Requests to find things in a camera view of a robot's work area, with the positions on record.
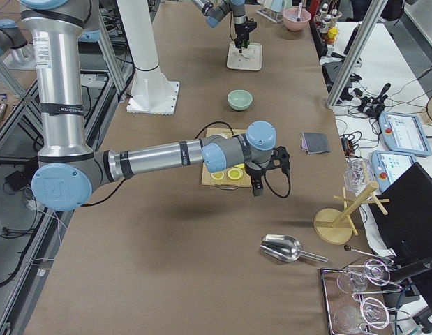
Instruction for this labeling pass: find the cream rabbit print tray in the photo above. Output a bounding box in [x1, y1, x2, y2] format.
[226, 42, 262, 71]

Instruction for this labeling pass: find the wooden mug tree stand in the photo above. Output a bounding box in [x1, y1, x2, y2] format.
[313, 181, 390, 245]

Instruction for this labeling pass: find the upper lemon slice stack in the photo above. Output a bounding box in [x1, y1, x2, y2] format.
[210, 171, 225, 181]

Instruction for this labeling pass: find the bamboo cutting board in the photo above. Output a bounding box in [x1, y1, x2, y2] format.
[201, 127, 251, 190]

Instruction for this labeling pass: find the lower teach pendant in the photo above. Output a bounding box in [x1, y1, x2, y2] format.
[371, 150, 417, 192]

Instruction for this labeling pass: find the teach pendant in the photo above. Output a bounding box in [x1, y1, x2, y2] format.
[378, 112, 432, 157]
[371, 150, 417, 192]

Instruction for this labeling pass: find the clear glass cup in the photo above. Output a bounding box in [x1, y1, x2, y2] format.
[344, 158, 375, 194]

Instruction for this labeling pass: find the mint green bowl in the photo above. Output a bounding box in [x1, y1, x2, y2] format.
[227, 89, 253, 111]

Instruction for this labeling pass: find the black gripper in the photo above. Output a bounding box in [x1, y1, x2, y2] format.
[234, 15, 256, 52]
[245, 161, 276, 196]

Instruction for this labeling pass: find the folded grey cloth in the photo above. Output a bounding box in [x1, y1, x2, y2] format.
[301, 132, 330, 154]

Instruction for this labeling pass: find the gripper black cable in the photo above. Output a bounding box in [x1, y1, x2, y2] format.
[195, 121, 292, 198]
[226, 10, 237, 45]

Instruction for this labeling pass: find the pink bowl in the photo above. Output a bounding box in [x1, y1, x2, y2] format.
[283, 8, 311, 32]

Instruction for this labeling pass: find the aluminium frame post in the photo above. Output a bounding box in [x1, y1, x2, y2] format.
[326, 0, 387, 110]

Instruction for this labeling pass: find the black monitor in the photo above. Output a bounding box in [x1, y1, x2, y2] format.
[369, 163, 432, 261]

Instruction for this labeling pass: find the metal scoop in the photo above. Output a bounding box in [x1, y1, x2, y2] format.
[260, 234, 329, 262]

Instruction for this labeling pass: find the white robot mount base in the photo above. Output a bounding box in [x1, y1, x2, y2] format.
[117, 0, 180, 115]

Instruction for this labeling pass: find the upper teach pendant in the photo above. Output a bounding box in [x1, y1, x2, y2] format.
[378, 112, 432, 157]

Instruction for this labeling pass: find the wire glass rack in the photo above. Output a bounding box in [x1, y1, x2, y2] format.
[320, 258, 411, 334]

